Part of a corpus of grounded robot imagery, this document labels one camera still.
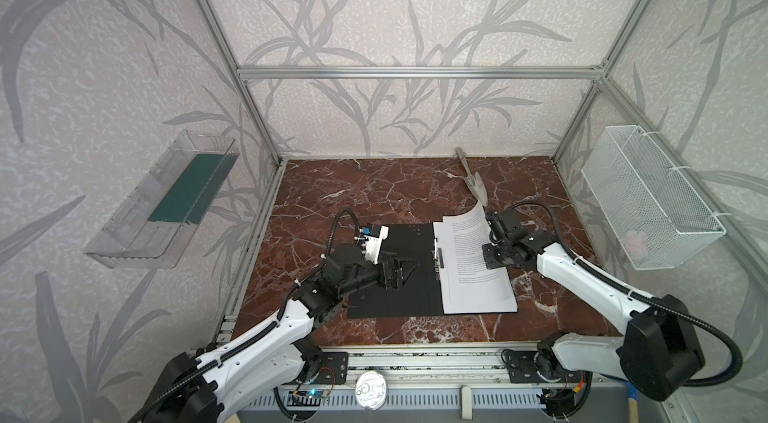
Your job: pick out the round metal can lid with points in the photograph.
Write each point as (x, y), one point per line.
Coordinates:
(371, 390)

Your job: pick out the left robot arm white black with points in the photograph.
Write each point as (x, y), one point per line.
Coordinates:
(215, 385)

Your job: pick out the green circuit board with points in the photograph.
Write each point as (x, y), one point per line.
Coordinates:
(311, 397)

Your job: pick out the blue shovel wooden handle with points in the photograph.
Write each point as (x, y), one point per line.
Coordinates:
(632, 403)

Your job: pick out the clear plastic wall tray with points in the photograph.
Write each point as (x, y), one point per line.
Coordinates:
(152, 228)

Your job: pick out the metal lever clip mechanism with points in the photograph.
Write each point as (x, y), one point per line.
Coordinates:
(438, 256)

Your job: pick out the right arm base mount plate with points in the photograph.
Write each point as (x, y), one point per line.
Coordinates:
(536, 367)

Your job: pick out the pink object in basket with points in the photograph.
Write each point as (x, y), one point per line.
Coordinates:
(635, 245)

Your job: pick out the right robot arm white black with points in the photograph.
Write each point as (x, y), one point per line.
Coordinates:
(656, 350)

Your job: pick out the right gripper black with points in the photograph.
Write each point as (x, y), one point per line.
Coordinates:
(495, 249)

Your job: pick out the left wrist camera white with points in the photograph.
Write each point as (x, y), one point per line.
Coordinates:
(370, 240)

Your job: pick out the metal garden trowel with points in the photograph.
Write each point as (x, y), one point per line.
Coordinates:
(472, 179)

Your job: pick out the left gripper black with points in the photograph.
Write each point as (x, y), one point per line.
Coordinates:
(389, 271)

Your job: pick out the white wire mesh basket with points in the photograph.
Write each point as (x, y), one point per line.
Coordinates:
(639, 188)

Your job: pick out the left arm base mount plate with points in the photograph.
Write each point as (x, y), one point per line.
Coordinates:
(331, 369)

